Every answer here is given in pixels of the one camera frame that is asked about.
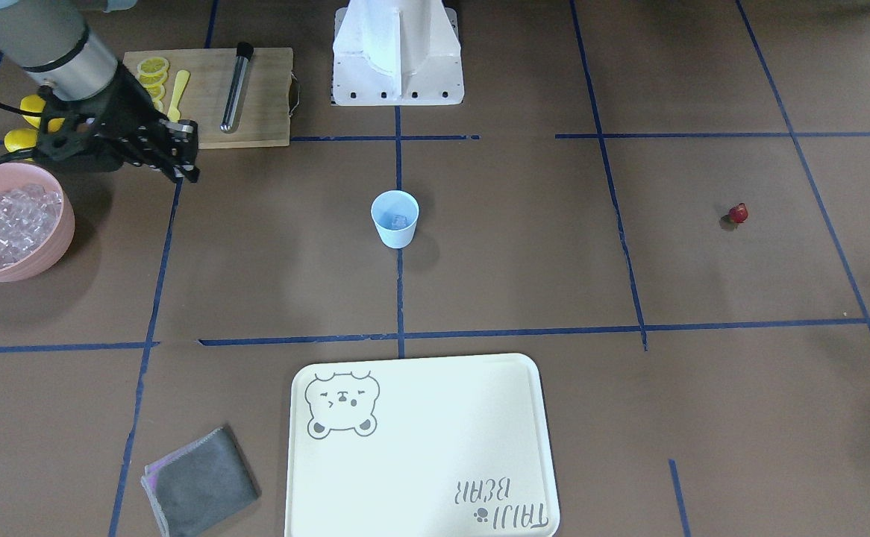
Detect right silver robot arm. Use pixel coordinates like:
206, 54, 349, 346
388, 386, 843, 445
0, 1, 200, 183

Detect yellow plastic knife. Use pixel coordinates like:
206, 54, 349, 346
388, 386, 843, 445
166, 70, 190, 122

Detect yellow lemon far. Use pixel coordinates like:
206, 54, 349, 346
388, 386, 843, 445
19, 94, 64, 132

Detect grey folded cloth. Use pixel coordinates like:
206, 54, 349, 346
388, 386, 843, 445
140, 425, 259, 536

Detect cream bear tray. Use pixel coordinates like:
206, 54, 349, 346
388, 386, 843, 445
284, 353, 561, 536

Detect yellow lemon near bowl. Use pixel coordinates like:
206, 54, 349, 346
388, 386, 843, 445
3, 127, 39, 152

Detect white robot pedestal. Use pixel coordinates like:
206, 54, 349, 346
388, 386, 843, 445
331, 1, 465, 107

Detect red strawberry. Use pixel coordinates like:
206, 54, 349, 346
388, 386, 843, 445
726, 203, 749, 225

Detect black steel tube tool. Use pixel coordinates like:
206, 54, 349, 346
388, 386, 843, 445
219, 42, 254, 135

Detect wooden cutting board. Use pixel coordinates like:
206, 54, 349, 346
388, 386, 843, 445
122, 48, 294, 150

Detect ice cube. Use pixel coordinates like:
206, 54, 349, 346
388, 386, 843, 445
389, 214, 411, 230

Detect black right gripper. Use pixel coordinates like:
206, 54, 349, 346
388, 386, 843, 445
34, 69, 200, 183

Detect lemon slices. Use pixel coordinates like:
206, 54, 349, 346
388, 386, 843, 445
136, 57, 170, 112

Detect pink bowl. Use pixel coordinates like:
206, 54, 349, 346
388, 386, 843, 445
0, 163, 75, 282

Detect clear ice cubes pile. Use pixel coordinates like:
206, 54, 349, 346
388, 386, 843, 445
0, 183, 63, 269

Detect light blue plastic cup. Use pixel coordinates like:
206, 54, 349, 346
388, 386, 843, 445
370, 190, 420, 249

